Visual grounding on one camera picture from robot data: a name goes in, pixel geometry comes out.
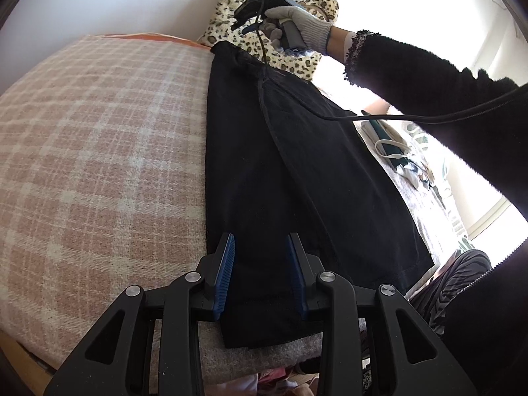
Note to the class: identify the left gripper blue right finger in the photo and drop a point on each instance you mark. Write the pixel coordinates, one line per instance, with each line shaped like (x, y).
(296, 257)

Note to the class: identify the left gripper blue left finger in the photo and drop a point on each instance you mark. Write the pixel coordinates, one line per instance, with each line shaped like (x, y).
(224, 259)

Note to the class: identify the black t-shirt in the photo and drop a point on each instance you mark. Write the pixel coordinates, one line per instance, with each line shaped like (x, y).
(279, 160)

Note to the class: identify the right forearm black sleeve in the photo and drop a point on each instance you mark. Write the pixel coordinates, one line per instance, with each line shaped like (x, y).
(419, 83)

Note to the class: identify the folded floral white clothes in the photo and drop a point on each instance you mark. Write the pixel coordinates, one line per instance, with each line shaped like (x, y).
(419, 177)

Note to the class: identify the right gloved hand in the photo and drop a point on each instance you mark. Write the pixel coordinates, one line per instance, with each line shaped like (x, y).
(315, 32)

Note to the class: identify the leopard print cushion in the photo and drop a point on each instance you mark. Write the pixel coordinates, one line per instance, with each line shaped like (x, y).
(301, 64)

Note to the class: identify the orange floral bedsheet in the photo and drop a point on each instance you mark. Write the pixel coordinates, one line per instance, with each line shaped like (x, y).
(151, 36)

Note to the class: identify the white green patterned pillow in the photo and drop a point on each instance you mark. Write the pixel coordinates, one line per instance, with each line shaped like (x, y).
(437, 156)

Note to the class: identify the grey striped trousers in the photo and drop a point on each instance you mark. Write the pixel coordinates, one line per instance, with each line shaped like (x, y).
(431, 301)

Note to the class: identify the cream and green tote bag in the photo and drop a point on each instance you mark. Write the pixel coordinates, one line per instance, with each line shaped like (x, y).
(387, 144)

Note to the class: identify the pink plaid blanket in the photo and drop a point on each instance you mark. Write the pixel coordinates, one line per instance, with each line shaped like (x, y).
(102, 183)

